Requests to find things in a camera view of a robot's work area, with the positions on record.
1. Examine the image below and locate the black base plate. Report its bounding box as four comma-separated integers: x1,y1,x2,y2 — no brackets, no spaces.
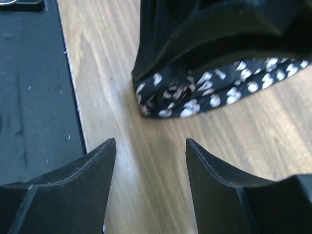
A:
0,0,85,184

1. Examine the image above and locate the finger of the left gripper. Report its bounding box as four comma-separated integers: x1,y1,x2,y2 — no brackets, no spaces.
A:
132,0,312,81

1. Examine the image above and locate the black floral tie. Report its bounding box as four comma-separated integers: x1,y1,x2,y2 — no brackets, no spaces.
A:
133,58,311,118

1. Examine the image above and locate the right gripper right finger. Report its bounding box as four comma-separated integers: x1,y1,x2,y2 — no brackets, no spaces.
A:
186,138,312,234

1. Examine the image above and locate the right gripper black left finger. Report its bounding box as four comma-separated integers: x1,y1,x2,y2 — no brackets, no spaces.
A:
0,138,116,234

